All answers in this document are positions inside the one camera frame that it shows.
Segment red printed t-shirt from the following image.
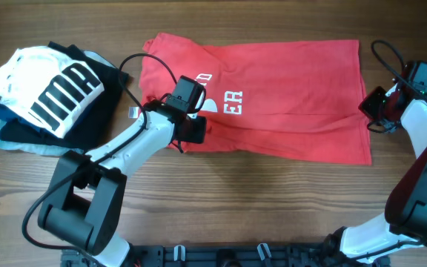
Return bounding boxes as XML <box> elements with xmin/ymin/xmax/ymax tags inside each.
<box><xmin>139</xmin><ymin>33</ymin><xmax>372</xmax><ymax>165</ymax></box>

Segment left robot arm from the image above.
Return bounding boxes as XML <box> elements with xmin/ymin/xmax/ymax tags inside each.
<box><xmin>38</xmin><ymin>76</ymin><xmax>206</xmax><ymax>266</ymax></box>

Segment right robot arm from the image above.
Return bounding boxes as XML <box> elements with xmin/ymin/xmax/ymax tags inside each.
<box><xmin>318</xmin><ymin>61</ymin><xmax>427</xmax><ymax>266</ymax></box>

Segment black folded garment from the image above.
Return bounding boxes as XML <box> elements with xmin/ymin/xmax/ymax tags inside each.
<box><xmin>0</xmin><ymin>42</ymin><xmax>122</xmax><ymax>151</ymax></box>

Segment white folded shirt black letters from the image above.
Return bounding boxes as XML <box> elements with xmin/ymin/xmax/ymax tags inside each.
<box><xmin>0</xmin><ymin>46</ymin><xmax>105</xmax><ymax>138</ymax></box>

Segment dark blue folded garment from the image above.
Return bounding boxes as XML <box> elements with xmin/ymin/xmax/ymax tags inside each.
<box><xmin>0</xmin><ymin>100</ymin><xmax>96</xmax><ymax>131</ymax></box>

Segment light blue folded garment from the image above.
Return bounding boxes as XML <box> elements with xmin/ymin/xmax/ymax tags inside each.
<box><xmin>0</xmin><ymin>50</ymin><xmax>116</xmax><ymax>156</ymax></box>

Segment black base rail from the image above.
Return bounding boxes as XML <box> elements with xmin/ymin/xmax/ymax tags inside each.
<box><xmin>60</xmin><ymin>243</ymin><xmax>391</xmax><ymax>267</ymax></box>

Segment left black cable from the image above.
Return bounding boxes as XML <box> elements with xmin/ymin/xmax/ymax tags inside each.
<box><xmin>21</xmin><ymin>53</ymin><xmax>179</xmax><ymax>260</ymax></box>

